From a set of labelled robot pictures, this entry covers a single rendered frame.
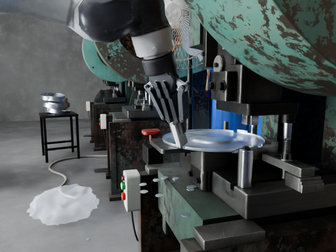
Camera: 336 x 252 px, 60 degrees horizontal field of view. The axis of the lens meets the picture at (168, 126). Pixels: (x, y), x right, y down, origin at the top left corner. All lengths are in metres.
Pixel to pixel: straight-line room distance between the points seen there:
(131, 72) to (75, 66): 5.31
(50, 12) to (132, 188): 0.62
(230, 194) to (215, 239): 0.16
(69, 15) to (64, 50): 6.69
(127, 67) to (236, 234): 1.63
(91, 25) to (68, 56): 6.79
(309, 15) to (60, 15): 0.50
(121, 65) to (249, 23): 1.72
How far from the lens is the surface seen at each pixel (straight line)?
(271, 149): 0.87
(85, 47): 3.80
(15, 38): 7.52
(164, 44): 0.63
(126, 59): 2.10
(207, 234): 0.64
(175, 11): 1.60
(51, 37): 7.43
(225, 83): 0.80
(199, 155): 0.81
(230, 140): 0.82
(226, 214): 0.72
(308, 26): 0.38
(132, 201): 1.05
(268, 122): 1.13
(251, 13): 0.40
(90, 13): 0.58
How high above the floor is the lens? 0.95
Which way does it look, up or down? 9 degrees down
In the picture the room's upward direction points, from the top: straight up
